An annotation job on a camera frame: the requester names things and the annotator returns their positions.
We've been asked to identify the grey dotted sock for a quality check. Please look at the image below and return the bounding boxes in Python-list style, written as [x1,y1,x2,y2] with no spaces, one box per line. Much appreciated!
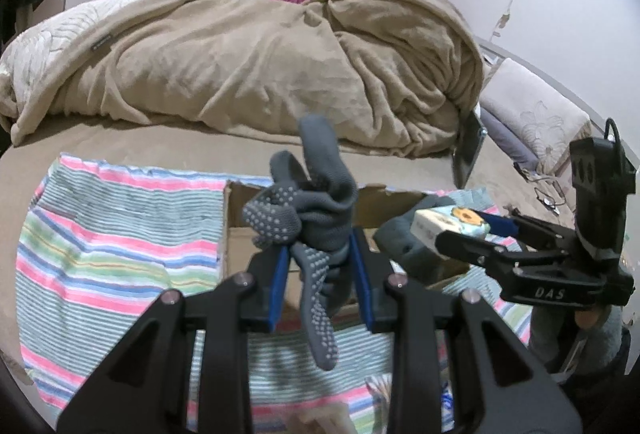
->
[242,114,359,371]

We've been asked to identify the grey cloth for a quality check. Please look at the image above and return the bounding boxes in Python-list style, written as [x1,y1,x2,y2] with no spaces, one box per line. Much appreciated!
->
[374,195,457,286]

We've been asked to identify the striped cloth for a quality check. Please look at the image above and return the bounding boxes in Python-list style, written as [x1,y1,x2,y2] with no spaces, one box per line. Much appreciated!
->
[15,153,532,434]

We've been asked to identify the white embroidered pillow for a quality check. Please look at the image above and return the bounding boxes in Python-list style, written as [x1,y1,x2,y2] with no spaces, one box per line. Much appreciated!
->
[479,58,594,176]

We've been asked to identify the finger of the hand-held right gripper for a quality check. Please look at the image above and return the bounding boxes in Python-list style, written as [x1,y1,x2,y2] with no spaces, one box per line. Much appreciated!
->
[475,209,581,252]
[434,230,571,271]

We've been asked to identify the beige blanket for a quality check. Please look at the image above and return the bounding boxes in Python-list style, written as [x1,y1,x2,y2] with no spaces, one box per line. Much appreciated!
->
[0,0,487,160]

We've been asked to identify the metal bed rail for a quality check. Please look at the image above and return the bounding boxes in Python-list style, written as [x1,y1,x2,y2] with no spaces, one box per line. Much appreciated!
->
[474,36,640,135]

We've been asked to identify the white quilt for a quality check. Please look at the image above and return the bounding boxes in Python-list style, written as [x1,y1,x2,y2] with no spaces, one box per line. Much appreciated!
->
[0,0,123,115]

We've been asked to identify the grey-blue pillow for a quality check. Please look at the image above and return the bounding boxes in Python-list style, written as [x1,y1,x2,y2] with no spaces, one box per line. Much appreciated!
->
[481,107,540,166]

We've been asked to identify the cardboard box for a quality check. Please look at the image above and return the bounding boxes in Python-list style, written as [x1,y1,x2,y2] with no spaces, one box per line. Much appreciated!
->
[217,181,472,317]

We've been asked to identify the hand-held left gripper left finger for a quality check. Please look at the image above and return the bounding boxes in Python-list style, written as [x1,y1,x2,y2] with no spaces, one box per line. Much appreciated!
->
[56,245,292,434]

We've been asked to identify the tissue pack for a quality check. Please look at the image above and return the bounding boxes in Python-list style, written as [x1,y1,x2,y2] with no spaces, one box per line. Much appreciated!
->
[411,205,492,251]

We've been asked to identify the person's right forearm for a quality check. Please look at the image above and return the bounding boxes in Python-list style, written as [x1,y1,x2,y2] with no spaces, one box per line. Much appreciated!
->
[529,304,627,376]

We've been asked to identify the eyeglasses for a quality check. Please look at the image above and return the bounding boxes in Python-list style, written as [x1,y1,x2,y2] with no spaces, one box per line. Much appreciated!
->
[517,164,567,216]

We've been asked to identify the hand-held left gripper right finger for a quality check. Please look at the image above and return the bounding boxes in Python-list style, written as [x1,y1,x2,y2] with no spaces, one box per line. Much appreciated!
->
[349,227,584,434]

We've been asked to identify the bed with brown sheet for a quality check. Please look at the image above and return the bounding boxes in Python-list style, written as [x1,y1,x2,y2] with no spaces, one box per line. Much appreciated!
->
[0,114,581,365]

